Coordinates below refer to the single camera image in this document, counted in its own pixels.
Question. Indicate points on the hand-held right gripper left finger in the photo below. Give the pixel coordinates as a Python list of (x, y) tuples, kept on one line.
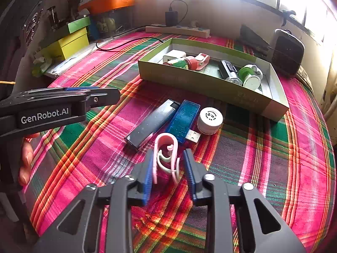
[(147, 187)]

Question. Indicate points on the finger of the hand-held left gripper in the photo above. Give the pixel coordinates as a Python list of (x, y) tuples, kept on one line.
[(79, 88), (105, 97)]

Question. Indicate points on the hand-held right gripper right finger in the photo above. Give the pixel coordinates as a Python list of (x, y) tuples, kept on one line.
[(191, 179)]

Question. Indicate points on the small pink clip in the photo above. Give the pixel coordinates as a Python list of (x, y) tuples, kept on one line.
[(155, 163)]

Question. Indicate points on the white charger adapter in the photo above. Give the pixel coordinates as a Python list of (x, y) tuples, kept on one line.
[(175, 54)]

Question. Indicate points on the green cardboard box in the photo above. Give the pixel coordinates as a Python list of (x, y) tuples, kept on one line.
[(197, 84)]

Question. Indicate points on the small black bottle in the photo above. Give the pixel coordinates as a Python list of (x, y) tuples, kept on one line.
[(226, 68)]

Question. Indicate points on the white round gadget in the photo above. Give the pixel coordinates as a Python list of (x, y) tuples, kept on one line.
[(259, 71)]

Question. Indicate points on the person's left hand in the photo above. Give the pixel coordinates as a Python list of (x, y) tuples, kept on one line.
[(26, 158)]

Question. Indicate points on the silver padded bag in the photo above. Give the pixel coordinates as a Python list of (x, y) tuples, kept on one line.
[(76, 59)]

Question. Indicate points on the yellow box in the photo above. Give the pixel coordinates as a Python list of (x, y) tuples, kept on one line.
[(68, 46)]

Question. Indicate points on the crumpled plastic bag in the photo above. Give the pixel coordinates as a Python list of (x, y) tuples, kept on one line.
[(40, 66)]

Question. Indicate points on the grey lighter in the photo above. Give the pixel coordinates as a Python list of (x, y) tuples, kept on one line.
[(150, 126)]

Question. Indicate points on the blue box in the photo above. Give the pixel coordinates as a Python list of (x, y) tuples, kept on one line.
[(93, 31)]

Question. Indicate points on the white round cap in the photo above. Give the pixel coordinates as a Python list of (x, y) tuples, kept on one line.
[(209, 121)]

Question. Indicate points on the blue translucent usb stick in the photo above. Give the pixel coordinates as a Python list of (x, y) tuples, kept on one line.
[(181, 118)]

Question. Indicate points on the green lidded box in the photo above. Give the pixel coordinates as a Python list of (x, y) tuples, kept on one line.
[(79, 24)]

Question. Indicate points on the clear storage container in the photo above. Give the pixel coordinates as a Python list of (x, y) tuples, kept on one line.
[(109, 25)]

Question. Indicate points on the plaid bed sheet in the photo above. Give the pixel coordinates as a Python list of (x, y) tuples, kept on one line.
[(263, 163)]

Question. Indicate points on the red capped bottle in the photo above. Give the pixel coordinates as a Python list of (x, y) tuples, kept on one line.
[(179, 63)]

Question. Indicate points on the orange plastic tray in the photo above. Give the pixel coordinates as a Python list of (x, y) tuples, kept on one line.
[(110, 4)]

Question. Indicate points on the white power strip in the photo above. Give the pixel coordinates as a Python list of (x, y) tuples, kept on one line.
[(179, 30)]

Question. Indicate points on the black charger adapter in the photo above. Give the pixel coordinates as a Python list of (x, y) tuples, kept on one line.
[(171, 18)]

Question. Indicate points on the green and white spool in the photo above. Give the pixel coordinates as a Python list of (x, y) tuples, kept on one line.
[(247, 73)]

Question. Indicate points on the dark folded fabric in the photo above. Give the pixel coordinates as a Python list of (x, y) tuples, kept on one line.
[(255, 39)]

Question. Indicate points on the black speaker box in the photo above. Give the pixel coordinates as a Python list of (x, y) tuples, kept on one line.
[(285, 52)]

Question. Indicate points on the patterned curtain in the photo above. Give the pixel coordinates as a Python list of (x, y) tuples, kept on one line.
[(330, 92)]

